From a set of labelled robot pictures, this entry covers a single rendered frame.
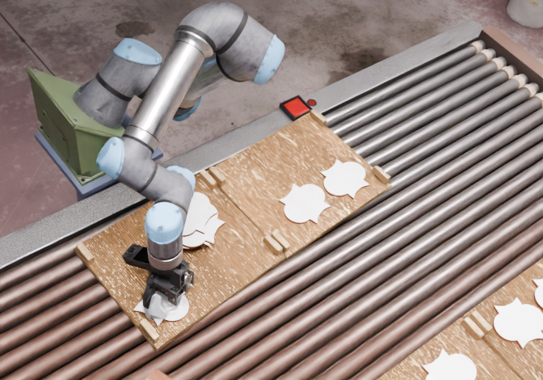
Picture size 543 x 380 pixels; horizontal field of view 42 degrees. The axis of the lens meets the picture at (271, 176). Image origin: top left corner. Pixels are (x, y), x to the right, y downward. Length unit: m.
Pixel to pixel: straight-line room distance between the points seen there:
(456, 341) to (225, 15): 0.96
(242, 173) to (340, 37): 2.08
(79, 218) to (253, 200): 0.46
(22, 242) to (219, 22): 0.76
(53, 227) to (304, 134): 0.76
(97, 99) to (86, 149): 0.14
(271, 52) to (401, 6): 2.72
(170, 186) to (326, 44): 2.50
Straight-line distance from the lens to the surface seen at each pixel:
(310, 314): 1.79
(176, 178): 1.52
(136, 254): 1.64
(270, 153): 2.04
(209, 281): 1.78
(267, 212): 1.91
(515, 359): 1.88
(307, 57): 3.80
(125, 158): 1.47
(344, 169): 2.04
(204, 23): 1.58
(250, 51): 1.61
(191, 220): 1.83
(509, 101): 2.48
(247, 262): 1.82
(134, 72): 1.94
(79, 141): 1.91
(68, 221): 1.92
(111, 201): 1.94
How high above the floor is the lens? 2.48
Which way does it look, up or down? 51 degrees down
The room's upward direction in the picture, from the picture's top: 11 degrees clockwise
